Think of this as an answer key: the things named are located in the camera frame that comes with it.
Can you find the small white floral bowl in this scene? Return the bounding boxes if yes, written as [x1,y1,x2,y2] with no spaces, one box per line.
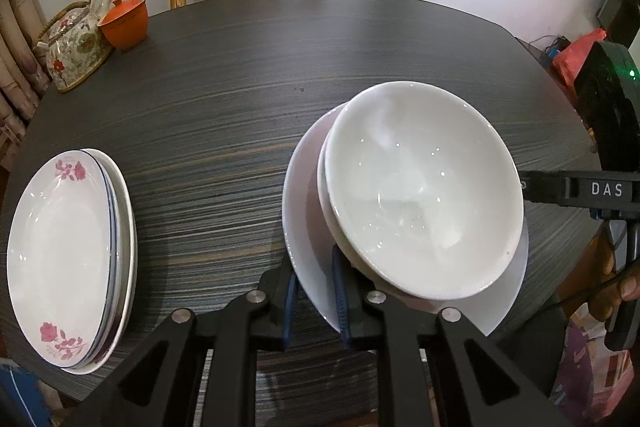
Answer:
[325,81,525,300]

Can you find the black cable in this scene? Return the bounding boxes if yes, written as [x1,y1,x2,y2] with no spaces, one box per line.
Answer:
[550,277,626,310]

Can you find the person's right hand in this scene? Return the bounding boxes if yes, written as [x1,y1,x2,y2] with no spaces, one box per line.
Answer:
[587,257,640,323]

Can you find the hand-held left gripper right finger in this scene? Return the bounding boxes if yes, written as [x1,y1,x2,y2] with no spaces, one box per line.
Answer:
[331,244,571,427]

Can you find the orange ceramic cup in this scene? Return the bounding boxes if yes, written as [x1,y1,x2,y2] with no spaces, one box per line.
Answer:
[97,0,150,52]

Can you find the floral ceramic teapot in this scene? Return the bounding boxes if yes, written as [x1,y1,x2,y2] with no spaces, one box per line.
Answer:
[36,0,121,94]

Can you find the pink floral white plate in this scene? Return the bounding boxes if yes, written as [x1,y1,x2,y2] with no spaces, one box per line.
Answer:
[6,151,112,367]

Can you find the dark wall frame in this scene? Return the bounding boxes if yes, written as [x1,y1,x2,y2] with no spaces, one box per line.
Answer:
[597,0,627,44]

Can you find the wooden side table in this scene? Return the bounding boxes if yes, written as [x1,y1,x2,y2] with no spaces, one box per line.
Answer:
[515,36,557,68]

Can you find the large white bowl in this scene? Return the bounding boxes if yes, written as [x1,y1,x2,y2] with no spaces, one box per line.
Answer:
[282,102,530,339]

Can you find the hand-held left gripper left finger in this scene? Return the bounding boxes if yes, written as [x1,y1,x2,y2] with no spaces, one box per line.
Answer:
[65,254,301,427]

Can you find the patterned curtain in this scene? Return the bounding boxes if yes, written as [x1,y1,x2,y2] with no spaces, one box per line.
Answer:
[0,0,53,172]

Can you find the person's patterned clothing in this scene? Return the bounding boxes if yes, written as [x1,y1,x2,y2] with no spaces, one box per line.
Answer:
[550,302,640,427]

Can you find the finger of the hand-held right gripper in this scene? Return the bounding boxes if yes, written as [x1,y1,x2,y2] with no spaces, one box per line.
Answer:
[520,171,632,208]

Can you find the red plastic bag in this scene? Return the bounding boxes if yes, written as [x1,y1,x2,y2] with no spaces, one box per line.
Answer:
[551,28,608,90]

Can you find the blue cloth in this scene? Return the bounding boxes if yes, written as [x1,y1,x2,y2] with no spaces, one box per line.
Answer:
[0,359,51,427]

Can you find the plain white plate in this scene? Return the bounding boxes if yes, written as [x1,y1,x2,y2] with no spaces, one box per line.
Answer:
[82,148,138,375]

